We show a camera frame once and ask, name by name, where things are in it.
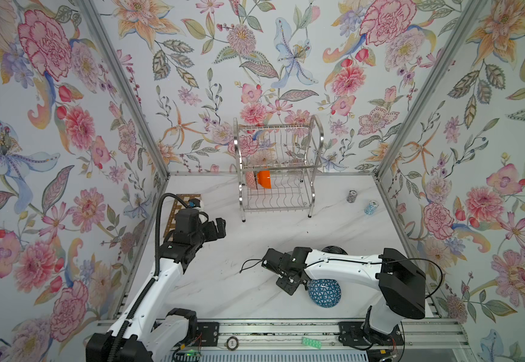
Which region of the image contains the aluminium front rail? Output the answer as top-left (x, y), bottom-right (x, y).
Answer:
top-left (198, 318), bottom-right (469, 351)

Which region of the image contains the green connector block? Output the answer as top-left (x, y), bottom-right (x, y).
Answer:
top-left (302, 336), bottom-right (322, 349)

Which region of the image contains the black white patterned bowl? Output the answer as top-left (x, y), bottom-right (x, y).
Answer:
top-left (245, 171), bottom-right (258, 189)

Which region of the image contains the small blue can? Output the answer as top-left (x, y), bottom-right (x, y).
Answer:
top-left (364, 200), bottom-right (379, 216)

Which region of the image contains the wooden chessboard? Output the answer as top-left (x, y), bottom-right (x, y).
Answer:
top-left (162, 194), bottom-right (202, 240)

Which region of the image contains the orange plastic bowl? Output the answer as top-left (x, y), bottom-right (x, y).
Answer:
top-left (256, 170), bottom-right (272, 189)

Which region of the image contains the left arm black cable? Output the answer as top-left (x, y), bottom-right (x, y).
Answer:
top-left (106, 193), bottom-right (191, 362)

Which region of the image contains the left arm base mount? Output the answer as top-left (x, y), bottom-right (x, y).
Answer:
top-left (155, 308), bottom-right (220, 348)

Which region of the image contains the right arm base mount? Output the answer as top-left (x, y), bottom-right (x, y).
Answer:
top-left (338, 306), bottom-right (405, 351)

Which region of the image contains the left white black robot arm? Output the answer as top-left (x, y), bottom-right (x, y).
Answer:
top-left (85, 195), bottom-right (226, 361)

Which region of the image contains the small grey can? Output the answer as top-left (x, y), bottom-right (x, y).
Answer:
top-left (346, 190), bottom-right (358, 204)

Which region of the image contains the round black ring knob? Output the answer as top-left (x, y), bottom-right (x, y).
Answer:
top-left (226, 336), bottom-right (239, 351)

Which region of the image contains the dark floral ceramic bowl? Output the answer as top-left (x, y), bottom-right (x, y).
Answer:
top-left (322, 246), bottom-right (348, 255)

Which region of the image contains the blue geometric patterned bowl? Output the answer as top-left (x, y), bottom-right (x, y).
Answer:
top-left (306, 279), bottom-right (342, 309)

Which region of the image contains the chrome two-tier dish rack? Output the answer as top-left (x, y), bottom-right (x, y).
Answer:
top-left (233, 116), bottom-right (325, 222)

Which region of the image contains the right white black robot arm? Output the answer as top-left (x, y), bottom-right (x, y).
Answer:
top-left (262, 247), bottom-right (426, 343)

